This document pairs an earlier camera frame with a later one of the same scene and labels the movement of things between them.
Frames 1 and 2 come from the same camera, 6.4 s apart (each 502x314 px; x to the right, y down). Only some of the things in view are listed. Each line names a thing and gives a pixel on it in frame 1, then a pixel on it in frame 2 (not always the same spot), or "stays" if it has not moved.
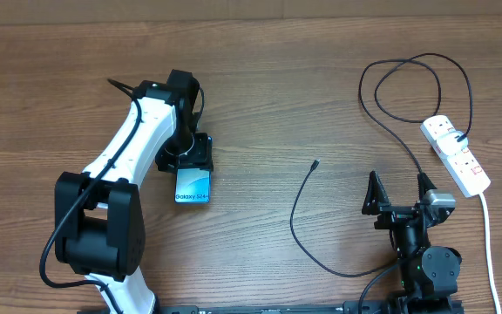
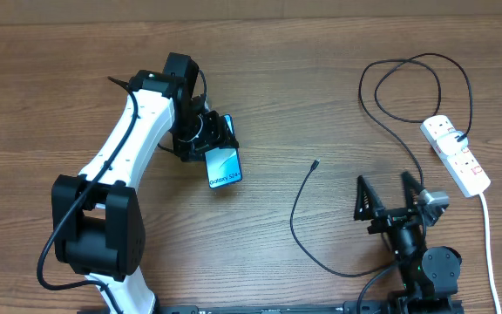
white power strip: x=465 y=172 stays
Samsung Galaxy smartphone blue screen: x=193 y=186 to x=224 y=164
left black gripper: x=199 y=157 to x=216 y=135
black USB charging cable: x=306 y=256 stays
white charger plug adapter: x=448 y=142 stays
